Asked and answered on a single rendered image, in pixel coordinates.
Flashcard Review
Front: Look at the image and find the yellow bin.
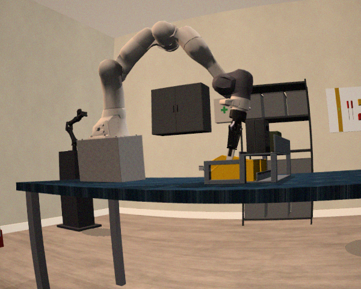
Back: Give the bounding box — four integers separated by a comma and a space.
211, 155, 239, 170
260, 160, 267, 172
211, 160, 260, 181

